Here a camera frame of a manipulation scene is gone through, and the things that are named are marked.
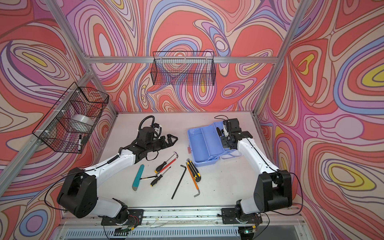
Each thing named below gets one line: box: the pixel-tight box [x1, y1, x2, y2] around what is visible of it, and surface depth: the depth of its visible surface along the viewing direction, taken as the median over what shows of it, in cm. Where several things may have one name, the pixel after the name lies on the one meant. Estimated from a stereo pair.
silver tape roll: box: [71, 114, 95, 126], surface depth 75 cm
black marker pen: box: [78, 134, 82, 151], surface depth 73 cm
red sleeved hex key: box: [157, 151, 179, 175], surface depth 93 cm
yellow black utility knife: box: [186, 158, 202, 183], surface depth 90 cm
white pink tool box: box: [187, 121, 242, 167], surface depth 95 cm
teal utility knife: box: [132, 164, 145, 191], surface depth 88 cm
